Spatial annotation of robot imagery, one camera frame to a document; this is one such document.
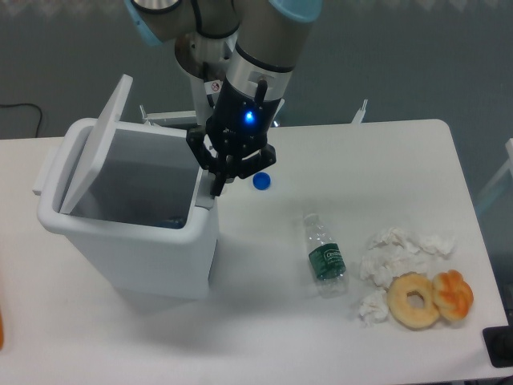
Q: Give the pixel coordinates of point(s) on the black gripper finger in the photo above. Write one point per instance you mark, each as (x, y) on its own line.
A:
(258, 162)
(215, 165)

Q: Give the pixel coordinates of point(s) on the white plastic trash can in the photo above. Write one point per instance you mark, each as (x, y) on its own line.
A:
(110, 181)

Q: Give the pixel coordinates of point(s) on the white frame at right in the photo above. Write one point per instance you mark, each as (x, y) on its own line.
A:
(497, 185)

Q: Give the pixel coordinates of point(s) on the orange object at edge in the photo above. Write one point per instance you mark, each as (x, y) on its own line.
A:
(2, 335)

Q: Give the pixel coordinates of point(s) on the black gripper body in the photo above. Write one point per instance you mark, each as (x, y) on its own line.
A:
(239, 124)

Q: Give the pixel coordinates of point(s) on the small crumpled white tissue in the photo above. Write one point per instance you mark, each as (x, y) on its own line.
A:
(374, 309)

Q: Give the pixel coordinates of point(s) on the plain ring donut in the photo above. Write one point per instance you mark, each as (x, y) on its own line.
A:
(410, 301)

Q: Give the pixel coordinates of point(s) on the orange glazed bread roll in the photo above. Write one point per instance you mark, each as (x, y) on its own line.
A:
(452, 295)

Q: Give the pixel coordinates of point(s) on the large crumpled white tissue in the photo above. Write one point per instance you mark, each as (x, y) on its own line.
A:
(395, 251)

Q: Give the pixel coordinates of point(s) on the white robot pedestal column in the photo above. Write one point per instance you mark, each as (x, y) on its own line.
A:
(205, 61)

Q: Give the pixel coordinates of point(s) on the black device at edge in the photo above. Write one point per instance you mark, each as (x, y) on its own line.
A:
(498, 341)

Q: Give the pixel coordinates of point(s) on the clear bottle green label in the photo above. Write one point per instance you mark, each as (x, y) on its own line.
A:
(324, 256)

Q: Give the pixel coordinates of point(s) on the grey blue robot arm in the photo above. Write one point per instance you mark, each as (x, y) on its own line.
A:
(239, 57)

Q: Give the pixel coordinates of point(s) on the blue bottle cap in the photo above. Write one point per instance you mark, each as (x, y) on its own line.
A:
(261, 181)

